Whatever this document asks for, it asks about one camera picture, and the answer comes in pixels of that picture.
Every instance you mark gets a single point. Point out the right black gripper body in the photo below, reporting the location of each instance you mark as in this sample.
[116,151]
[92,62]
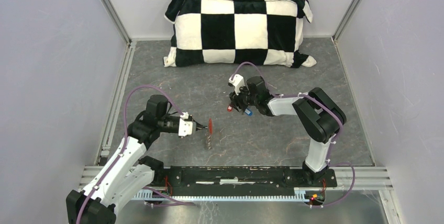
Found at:
[243,100]

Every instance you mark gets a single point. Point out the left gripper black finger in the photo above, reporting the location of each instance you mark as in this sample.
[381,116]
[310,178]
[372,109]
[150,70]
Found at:
[199,126]
[201,130]

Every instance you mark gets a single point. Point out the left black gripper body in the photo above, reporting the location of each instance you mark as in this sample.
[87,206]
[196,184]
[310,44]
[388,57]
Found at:
[168,125]

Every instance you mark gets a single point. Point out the key with blue tag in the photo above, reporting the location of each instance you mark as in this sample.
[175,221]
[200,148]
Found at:
[248,112]

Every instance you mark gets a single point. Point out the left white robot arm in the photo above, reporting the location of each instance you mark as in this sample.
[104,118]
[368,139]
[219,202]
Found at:
[129,170]

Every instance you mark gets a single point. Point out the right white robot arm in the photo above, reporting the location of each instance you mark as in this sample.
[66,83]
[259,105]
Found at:
[320,116]

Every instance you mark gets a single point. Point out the black and white checkered pillow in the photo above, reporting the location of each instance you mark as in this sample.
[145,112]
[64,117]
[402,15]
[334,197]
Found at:
[263,32]

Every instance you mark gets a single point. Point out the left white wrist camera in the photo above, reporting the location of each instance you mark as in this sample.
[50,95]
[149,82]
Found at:
[186,125]

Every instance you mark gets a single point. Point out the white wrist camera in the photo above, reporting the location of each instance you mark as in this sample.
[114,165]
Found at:
[186,125]
[237,82]

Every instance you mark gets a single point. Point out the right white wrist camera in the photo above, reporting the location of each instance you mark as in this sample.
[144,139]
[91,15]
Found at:
[237,82]

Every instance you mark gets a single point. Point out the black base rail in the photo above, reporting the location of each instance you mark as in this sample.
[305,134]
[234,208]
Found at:
[236,180]

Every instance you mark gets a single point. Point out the white toothed cable duct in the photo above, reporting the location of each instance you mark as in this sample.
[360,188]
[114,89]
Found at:
[294,196]

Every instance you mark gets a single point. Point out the left aluminium corner post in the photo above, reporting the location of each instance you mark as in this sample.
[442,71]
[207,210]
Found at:
[117,21]

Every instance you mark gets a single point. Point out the aluminium corner post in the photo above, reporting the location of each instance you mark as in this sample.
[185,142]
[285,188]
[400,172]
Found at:
[117,21]
[345,19]

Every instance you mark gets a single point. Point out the right aluminium corner post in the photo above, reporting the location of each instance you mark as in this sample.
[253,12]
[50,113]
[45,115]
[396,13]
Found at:
[345,19]

